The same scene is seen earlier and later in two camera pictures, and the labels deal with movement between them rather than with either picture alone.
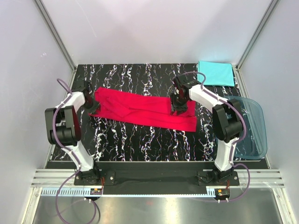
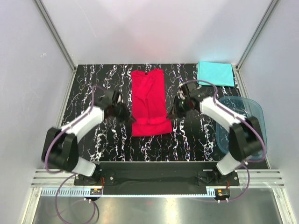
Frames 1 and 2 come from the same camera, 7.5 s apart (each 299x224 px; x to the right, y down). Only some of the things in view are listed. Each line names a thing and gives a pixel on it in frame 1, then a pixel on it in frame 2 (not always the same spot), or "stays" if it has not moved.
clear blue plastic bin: (253, 145) stays
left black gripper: (95, 107) → (127, 118)
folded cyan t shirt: (219, 73) stays
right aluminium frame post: (270, 8) stays
